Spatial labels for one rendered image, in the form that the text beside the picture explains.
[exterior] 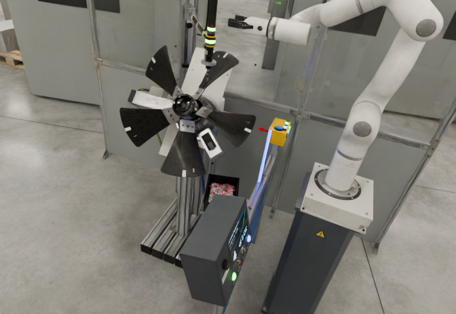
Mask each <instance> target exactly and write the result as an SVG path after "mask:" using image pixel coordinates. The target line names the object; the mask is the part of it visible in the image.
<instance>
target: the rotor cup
mask: <svg viewBox="0 0 456 314"><path fill-rule="evenodd" d="M182 103H185V104H186V106H185V107H182ZM202 107H204V106H203V104H202V103H201V102H200V101H199V100H196V99H194V98H193V97H192V96H191V95H189V94H180V95H178V96H177V97H176V98H175V99H174V101H173V103H172V109H173V111H174V113H175V114H176V115H178V116H179V117H180V119H185V118H186V119H185V120H190V121H194V122H195V124H196V123H197V122H199V121H200V120H201V119H202V118H201V117H196V116H195V115H196V112H197V111H198V110H200V109H201V108H202ZM195 108H196V109H197V110H195ZM183 117H185V118H183Z"/></svg>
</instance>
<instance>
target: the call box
mask: <svg viewBox="0 0 456 314"><path fill-rule="evenodd" d="M285 123H286V120H283V119H279V118H275V119H274V120H273V123H272V124H271V127H270V128H269V130H270V129H272V131H271V136H270V140H269V143H272V144H276V145H278V146H284V143H285V141H286V134H287V132H288V129H289V127H290V124H291V122H290V121H289V123H288V126H287V128H285V129H286V131H284V130H283V129H284V124H285ZM277 125H280V126H282V127H283V128H282V130H277V129H276V126H277Z"/></svg>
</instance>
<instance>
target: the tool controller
mask: <svg viewBox="0 0 456 314"><path fill-rule="evenodd" d="M247 235H250V237H251V234H250V224H249V218H248V208H247V203H246V198H245V197H236V196H230V195H221V194H215V195H214V197H213V198H212V200H211V202H210V203H209V205H208V207H207V208H206V210H205V212H204V213H203V215H202V217H201V218H200V220H199V221H198V223H197V224H196V226H195V228H194V229H193V231H192V233H191V234H190V236H189V238H188V239H187V241H186V242H185V244H184V246H183V248H182V249H181V251H180V252H179V256H180V260H181V263H182V266H183V270H184V272H185V277H186V280H187V283H188V286H189V291H190V293H191V297H192V298H193V299H196V300H200V301H204V302H208V303H211V304H214V305H218V306H221V307H226V306H227V303H228V300H229V297H230V295H231V292H232V290H233V287H234V285H235V282H236V279H237V277H238V274H239V272H240V269H241V267H242V263H243V261H244V259H245V256H246V253H247V251H248V248H249V245H250V242H251V239H250V241H249V242H248V243H247V242H246V238H247ZM236 244H237V251H238V258H240V260H241V261H242V263H241V265H240V266H239V267H237V261H238V258H237V260H236V262H235V265H234V267H233V266H232V261H231V255H232V253H233V250H234V248H235V245H236ZM243 246H245V247H246V253H245V254H242V248H243ZM233 271H235V274H236V278H235V280H233V281H232V280H231V274H232V272H233Z"/></svg>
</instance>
